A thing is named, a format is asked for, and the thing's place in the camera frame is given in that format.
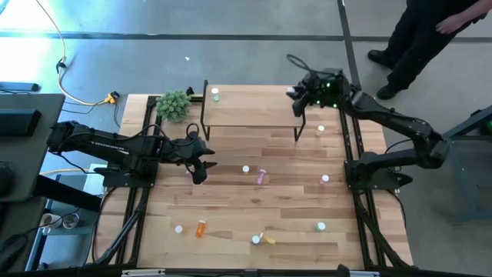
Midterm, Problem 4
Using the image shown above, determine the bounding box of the white mug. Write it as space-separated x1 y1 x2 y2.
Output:
40 212 62 230

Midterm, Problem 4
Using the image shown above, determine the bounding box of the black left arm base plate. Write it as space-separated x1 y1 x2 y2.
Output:
94 165 158 189

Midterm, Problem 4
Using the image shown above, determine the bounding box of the person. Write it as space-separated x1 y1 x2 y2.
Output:
367 0 492 102

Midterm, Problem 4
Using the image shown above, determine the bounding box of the black desk beam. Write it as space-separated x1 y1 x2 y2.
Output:
32 175 103 212

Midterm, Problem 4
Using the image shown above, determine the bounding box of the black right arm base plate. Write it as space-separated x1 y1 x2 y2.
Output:
344 159 414 193

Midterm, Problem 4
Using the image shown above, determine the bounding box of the glass cup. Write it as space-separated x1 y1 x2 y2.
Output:
62 212 81 230

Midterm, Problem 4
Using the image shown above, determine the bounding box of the black desk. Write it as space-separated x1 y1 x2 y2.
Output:
0 93 66 203

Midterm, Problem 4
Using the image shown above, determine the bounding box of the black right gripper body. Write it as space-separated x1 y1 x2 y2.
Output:
298 75 324 107

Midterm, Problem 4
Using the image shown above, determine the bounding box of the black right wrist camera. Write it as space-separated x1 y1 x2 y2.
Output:
291 98 308 118

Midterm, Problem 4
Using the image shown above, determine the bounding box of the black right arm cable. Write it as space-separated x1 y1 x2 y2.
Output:
286 53 324 76

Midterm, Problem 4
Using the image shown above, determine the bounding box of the black rectangular device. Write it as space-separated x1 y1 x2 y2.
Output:
0 108 42 138

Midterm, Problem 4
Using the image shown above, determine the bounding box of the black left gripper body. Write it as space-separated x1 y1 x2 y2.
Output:
171 136 204 170

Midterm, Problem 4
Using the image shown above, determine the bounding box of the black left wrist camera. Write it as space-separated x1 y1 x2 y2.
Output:
191 165 209 185

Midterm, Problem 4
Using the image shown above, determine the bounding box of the green potted plant white pot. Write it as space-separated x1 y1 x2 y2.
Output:
155 89 192 124

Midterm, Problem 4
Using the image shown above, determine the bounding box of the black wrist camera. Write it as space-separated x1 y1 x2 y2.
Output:
191 165 209 185
291 98 308 118

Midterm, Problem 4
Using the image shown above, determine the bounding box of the grey metal cart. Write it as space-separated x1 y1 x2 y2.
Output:
424 105 492 224

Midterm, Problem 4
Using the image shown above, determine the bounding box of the black aluminium table frame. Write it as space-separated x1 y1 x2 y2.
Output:
88 94 414 270

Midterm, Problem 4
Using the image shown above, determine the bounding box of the wooden shelf black metal frame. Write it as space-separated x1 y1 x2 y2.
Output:
199 79 308 142

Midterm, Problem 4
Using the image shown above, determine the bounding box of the yellow cable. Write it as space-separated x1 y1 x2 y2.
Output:
34 0 112 107

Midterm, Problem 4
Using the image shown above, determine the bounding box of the black flat device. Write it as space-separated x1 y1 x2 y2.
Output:
0 81 42 93

